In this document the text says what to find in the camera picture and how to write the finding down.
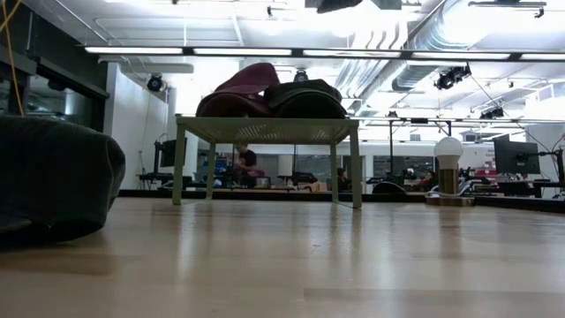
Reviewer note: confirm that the white rectangular panel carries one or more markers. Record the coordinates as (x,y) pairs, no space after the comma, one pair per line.
(285,164)

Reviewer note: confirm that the green perforated metal shelf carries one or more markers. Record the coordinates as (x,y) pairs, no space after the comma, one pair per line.
(265,130)

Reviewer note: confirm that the person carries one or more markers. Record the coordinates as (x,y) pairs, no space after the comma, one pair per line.
(343,179)
(248,159)

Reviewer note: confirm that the black ceiling spotlight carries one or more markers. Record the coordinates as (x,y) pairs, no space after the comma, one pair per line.
(155,83)
(301,75)

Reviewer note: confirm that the black rounded object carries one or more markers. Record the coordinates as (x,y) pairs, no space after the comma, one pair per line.
(388,189)

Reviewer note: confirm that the long ceiling light bar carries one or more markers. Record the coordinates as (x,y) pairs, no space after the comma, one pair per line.
(243,51)

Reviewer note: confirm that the black monitor on stand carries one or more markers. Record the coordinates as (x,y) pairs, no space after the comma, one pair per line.
(167,152)

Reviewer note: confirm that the black standing desk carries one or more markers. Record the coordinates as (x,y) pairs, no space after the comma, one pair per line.
(154,176)

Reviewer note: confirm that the white bulb table lamp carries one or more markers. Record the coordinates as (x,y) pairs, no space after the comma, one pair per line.
(448,152)

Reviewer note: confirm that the black track spotlight cluster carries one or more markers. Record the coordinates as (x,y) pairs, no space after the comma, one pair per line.
(446,79)
(492,113)

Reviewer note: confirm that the black background monitor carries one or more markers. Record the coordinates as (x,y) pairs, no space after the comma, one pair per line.
(516,156)

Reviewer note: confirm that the black metal frame stand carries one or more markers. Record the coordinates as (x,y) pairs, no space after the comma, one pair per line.
(419,120)

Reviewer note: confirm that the silver ventilation duct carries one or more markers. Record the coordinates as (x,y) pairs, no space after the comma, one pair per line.
(419,75)

